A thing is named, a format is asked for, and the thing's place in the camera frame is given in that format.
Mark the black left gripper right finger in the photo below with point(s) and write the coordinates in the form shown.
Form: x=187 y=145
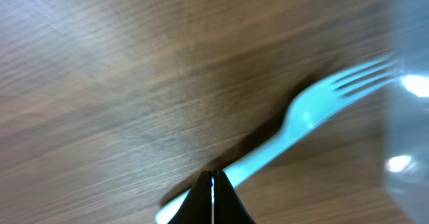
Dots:
x=228 y=208

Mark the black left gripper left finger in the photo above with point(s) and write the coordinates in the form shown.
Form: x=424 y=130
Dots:
x=197 y=206

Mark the light blue plastic fork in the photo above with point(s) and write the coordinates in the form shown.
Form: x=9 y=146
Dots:
x=312 y=107

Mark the clear plastic container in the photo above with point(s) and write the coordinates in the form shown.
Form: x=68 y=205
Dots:
x=406 y=124

